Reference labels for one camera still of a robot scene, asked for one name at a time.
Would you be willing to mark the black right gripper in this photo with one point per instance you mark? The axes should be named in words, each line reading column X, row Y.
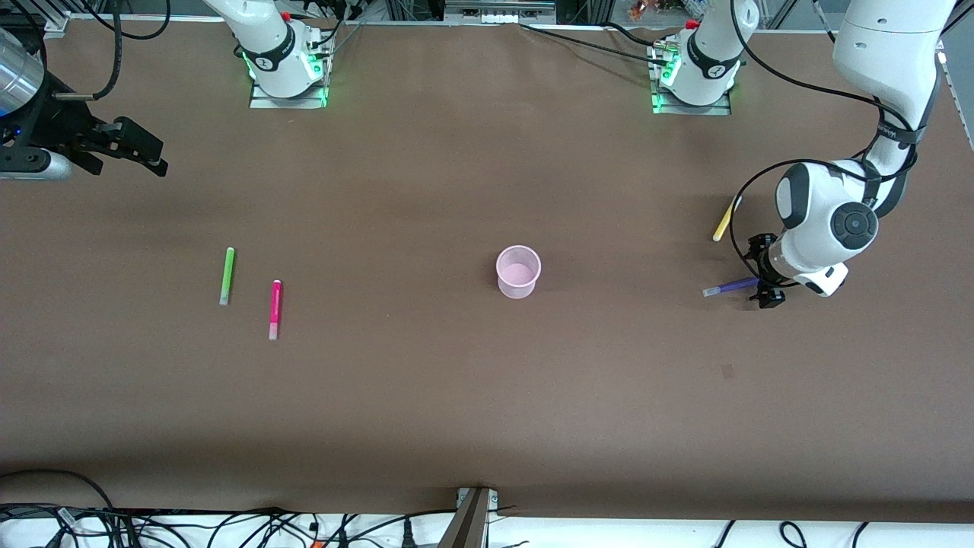
column 55, row 125

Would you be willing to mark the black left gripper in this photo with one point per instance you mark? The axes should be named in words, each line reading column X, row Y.
column 761, row 262

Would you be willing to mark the purple pen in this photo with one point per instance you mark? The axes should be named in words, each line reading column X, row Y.
column 729, row 288

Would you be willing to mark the pink pen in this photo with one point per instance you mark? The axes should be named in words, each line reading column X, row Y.
column 275, row 308

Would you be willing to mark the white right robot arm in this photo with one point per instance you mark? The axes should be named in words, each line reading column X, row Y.
column 274, row 68

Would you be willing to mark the pink mesh pen holder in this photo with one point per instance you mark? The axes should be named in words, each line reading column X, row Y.
column 518, row 272

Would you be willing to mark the yellow pen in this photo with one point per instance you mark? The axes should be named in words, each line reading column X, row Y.
column 723, row 224

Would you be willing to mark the green pen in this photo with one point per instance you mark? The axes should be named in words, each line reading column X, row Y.
column 227, row 275

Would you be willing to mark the silver metal box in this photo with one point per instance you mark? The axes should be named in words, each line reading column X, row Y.
column 498, row 11

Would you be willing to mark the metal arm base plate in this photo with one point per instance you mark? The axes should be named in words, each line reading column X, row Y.
column 262, row 103
column 666, row 109

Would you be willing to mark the aluminium edge rail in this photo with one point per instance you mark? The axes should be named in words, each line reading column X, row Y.
column 960, row 99

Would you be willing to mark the metal post with bracket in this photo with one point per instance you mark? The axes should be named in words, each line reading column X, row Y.
column 468, row 525

